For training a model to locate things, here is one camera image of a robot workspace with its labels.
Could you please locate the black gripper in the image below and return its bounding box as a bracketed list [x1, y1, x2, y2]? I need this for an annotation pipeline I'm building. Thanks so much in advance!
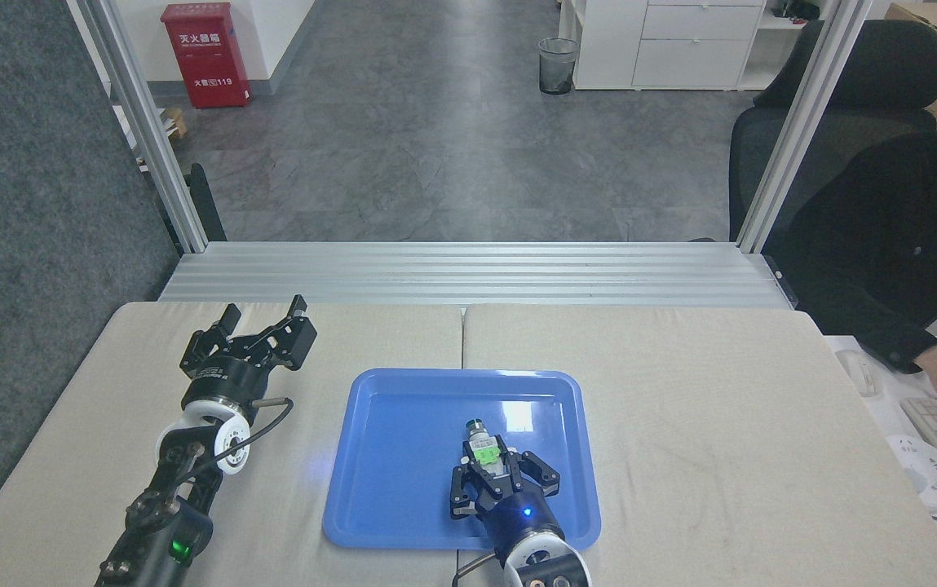
[180, 295, 319, 411]
[449, 436, 567, 565]

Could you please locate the switch part with green tab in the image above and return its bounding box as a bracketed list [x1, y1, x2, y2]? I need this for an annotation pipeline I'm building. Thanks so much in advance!
[463, 418, 519, 483]

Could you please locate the blue plastic tray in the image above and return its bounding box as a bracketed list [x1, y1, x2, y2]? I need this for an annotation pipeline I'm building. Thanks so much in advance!
[322, 368, 603, 551]

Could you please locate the beige table mat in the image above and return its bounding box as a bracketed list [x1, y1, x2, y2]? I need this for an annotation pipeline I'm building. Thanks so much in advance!
[456, 303, 937, 587]
[0, 302, 466, 587]

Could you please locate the grey partition panel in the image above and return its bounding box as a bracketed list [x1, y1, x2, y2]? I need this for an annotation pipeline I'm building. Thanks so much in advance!
[0, 0, 185, 565]

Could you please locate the red fire extinguisher box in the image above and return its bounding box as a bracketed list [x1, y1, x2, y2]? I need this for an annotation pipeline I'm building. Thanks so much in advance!
[161, 2, 254, 110]

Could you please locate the white computer mouse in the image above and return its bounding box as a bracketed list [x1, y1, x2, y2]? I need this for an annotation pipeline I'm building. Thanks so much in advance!
[834, 349, 879, 399]

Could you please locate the black mesh waste bin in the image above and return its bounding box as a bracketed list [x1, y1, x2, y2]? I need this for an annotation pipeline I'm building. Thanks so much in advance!
[537, 37, 581, 95]

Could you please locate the white power strip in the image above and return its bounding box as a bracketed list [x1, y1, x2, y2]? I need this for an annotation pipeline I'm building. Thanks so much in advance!
[884, 434, 937, 511]

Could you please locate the person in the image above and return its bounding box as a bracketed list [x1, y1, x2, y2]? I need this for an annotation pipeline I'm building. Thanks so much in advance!
[776, 121, 937, 374]

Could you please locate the white drawer cabinet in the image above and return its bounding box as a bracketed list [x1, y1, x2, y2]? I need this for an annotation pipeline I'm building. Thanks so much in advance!
[558, 0, 826, 92]

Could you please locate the black office chair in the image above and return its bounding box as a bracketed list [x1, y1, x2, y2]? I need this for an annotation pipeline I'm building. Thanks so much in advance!
[727, 18, 937, 242]

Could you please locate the black chair behind post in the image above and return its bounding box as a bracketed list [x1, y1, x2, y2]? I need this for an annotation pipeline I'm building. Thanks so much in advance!
[156, 163, 228, 247]

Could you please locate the aluminium rail platform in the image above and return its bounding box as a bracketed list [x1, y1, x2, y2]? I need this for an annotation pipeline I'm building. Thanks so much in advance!
[158, 241, 795, 309]

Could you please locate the aluminium frame post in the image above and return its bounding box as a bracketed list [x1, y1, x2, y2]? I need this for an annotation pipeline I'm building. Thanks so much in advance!
[736, 0, 877, 254]
[67, 0, 210, 254]

